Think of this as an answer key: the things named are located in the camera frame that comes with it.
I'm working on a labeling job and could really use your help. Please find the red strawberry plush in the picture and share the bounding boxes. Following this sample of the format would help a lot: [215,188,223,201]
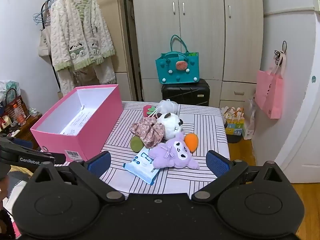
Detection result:
[143,104,158,118]

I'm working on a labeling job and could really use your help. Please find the hair ties on hook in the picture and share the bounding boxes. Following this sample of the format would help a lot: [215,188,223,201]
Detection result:
[274,41,287,64]

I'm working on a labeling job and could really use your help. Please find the floral fabric scrunchie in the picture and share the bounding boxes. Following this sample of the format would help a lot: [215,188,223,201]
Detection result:
[129,117,166,148]

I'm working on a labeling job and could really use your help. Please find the panda plush toy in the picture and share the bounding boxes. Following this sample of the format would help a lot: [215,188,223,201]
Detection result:
[156,112,184,140]

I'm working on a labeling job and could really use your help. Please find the green plush ball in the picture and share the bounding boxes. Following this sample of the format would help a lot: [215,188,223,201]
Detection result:
[130,135,145,153]

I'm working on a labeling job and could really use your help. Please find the white mesh bath puff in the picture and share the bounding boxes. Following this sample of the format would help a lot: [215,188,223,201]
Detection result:
[156,99,179,115]

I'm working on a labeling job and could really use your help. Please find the beige canvas tote bag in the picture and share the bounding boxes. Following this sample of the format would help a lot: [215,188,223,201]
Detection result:
[38,27,53,60]

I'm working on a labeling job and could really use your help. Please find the beige cabinet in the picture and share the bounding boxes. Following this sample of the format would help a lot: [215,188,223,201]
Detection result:
[61,0,137,102]

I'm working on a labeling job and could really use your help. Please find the orange plush toy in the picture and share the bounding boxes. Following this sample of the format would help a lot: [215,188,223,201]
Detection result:
[184,132,199,153]

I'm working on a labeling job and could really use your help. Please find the pink shopping bag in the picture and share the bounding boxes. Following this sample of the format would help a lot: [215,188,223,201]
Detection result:
[254,55,284,119]

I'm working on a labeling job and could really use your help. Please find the purple plush toy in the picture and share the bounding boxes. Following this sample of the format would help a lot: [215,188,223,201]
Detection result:
[148,131,200,170]

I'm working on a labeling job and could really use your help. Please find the woven basket bag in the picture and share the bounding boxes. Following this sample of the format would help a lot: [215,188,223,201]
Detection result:
[4,89,27,124]

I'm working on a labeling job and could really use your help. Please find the colourful paper gift bags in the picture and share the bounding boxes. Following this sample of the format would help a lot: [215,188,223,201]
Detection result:
[221,106,245,137]

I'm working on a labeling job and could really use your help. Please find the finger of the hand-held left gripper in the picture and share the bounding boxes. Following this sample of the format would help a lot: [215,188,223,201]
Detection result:
[0,134,33,150]
[0,142,67,167]

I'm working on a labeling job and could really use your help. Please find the black suitcase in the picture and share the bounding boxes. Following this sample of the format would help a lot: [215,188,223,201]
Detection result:
[161,78,210,107]

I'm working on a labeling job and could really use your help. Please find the striped white tablecloth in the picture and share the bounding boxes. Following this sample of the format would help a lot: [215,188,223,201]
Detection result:
[54,101,230,194]

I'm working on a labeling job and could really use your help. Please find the beige wardrobe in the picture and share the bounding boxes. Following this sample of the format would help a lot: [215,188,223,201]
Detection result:
[131,0,264,108]

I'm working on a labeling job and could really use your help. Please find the teal tote bag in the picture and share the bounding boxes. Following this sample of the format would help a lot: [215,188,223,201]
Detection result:
[155,35,200,85]

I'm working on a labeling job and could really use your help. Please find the cream green pyjama jacket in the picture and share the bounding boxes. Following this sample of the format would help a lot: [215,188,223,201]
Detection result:
[50,0,115,72]

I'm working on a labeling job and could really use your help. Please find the blue white tissue packet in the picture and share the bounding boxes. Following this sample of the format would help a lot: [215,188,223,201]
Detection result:
[122,146,162,185]

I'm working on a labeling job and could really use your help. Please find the pink cardboard box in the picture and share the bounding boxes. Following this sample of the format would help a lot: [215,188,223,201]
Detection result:
[30,84,123,162]

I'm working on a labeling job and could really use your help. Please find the white door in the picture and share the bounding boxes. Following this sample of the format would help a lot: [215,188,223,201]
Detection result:
[274,10,320,184]

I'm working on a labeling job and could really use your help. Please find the bunch of blue hangers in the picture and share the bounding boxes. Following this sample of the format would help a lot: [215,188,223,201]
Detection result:
[32,4,52,25]

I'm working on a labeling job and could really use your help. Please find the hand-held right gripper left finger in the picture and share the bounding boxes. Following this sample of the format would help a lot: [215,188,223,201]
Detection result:
[29,151,125,204]

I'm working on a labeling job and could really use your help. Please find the orange drink bottle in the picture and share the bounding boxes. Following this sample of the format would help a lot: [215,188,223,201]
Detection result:
[14,104,25,125]

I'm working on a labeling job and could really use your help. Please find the cream pyjama pants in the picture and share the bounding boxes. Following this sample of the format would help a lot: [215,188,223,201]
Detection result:
[57,57,117,95]

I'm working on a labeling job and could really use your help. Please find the wooden side cabinet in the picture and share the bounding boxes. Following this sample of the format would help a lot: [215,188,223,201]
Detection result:
[0,114,43,150]

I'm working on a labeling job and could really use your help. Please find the plastic bag of tissue packs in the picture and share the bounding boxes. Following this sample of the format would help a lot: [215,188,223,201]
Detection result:
[0,80,22,105]

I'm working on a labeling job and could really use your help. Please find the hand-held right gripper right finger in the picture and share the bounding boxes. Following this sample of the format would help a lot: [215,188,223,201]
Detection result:
[191,150,290,204]

